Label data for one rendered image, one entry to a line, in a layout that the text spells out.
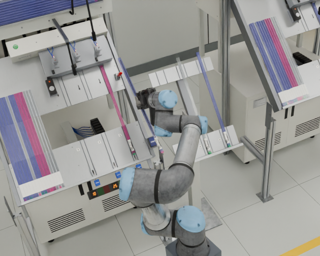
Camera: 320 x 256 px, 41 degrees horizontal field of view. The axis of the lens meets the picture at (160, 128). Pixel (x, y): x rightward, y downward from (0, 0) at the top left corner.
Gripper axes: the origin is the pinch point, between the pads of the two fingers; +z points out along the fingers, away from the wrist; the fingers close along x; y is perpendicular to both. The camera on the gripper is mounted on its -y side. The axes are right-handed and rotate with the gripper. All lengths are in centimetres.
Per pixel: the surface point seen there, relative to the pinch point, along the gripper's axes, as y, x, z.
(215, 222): -90, -35, 37
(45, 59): 36, 31, 21
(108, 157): -19.4, 20.9, 11.0
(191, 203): -72, -24, 39
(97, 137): -8.5, 21.9, 14.1
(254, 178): -82, -80, 52
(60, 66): 30.0, 25.5, 18.9
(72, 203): -46, 39, 59
